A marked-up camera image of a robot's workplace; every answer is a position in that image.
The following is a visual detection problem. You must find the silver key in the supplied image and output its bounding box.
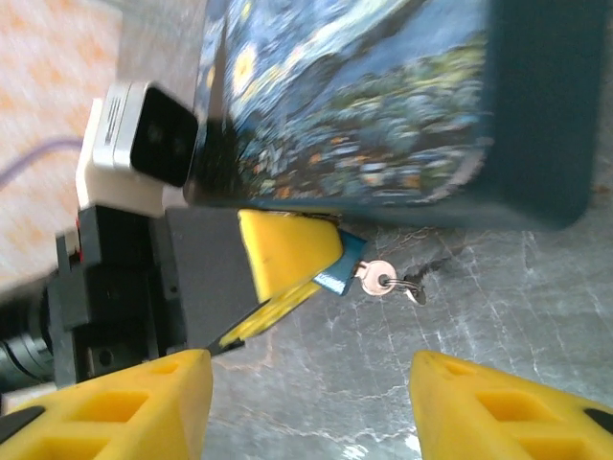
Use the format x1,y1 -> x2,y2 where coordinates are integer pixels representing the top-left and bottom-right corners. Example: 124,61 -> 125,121
353,260 -> 398,297

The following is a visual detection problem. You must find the starry night tin box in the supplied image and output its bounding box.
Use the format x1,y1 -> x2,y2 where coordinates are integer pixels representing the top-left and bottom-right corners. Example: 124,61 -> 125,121
184,0 -> 608,232

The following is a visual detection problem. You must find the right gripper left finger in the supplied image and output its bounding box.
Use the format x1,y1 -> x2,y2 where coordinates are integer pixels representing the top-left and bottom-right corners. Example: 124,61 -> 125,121
0,348 -> 215,460

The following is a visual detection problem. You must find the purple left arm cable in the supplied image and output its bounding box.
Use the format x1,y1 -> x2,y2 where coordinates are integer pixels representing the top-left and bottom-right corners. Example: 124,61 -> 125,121
0,135 -> 88,189

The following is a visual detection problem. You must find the key ring with spare key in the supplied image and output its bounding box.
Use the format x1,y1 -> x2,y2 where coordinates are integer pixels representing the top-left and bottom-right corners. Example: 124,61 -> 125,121
382,271 -> 428,307

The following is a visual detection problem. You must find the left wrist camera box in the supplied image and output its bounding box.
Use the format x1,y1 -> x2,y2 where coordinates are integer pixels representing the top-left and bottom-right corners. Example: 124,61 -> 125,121
75,80 -> 200,218

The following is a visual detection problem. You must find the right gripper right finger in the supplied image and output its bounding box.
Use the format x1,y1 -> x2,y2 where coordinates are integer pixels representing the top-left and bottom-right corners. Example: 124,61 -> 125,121
410,349 -> 613,460

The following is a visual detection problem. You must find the small blue padlock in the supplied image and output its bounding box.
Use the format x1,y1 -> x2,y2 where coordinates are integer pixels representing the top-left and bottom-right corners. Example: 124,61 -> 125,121
313,228 -> 370,296

